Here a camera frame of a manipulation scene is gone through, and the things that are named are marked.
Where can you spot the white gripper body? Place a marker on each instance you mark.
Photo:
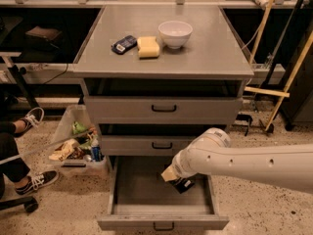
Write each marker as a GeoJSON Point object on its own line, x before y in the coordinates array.
{"type": "Point", "coordinates": [179, 168]}

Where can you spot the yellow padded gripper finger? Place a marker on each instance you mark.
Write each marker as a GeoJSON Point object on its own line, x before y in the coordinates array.
{"type": "Point", "coordinates": [169, 174]}

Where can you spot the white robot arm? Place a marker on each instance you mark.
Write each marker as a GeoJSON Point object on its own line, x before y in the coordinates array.
{"type": "Point", "coordinates": [211, 153]}

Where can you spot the grey open bottom drawer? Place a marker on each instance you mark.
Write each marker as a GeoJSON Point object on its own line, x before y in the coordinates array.
{"type": "Point", "coordinates": [140, 198]}

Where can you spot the grey middle drawer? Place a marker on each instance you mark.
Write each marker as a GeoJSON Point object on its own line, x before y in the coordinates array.
{"type": "Point", "coordinates": [144, 145]}

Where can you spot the grey drawer cabinet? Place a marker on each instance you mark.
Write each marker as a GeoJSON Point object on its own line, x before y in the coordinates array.
{"type": "Point", "coordinates": [210, 65]}

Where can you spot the grey top drawer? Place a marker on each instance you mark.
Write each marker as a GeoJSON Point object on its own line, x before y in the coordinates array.
{"type": "Point", "coordinates": [137, 110]}

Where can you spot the blue can in bin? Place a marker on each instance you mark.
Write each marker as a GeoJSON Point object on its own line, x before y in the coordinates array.
{"type": "Point", "coordinates": [96, 151]}

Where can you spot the clear plastic storage bin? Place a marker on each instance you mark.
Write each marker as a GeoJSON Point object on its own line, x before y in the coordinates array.
{"type": "Point", "coordinates": [81, 163]}

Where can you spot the green snack bag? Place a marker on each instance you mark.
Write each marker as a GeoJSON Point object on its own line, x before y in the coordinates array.
{"type": "Point", "coordinates": [78, 128]}

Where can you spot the tan snack bag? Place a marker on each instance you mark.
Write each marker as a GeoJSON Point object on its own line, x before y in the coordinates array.
{"type": "Point", "coordinates": [67, 149]}

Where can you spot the yellow sponge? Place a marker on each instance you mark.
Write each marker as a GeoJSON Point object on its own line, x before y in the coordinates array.
{"type": "Point", "coordinates": [148, 47]}

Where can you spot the wooden stick leaning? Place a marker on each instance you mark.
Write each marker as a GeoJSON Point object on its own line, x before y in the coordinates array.
{"type": "Point", "coordinates": [270, 63]}

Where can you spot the white ceramic bowl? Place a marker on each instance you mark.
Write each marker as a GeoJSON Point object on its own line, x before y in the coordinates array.
{"type": "Point", "coordinates": [174, 34]}

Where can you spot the black sneaker lower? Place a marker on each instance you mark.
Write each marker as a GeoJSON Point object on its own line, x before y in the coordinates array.
{"type": "Point", "coordinates": [33, 183]}

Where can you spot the black sneaker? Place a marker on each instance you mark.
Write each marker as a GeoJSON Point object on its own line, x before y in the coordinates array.
{"type": "Point", "coordinates": [33, 183]}
{"type": "Point", "coordinates": [32, 119]}

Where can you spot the black chair base caster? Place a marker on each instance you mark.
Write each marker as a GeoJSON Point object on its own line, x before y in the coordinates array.
{"type": "Point", "coordinates": [29, 203]}

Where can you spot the black sneaker upper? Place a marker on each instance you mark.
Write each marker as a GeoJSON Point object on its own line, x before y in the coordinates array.
{"type": "Point", "coordinates": [32, 119]}

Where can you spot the long grey stick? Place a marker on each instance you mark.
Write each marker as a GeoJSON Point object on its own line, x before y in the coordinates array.
{"type": "Point", "coordinates": [43, 148]}

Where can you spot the brown box on shelf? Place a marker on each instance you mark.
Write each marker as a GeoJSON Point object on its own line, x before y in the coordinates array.
{"type": "Point", "coordinates": [43, 35]}

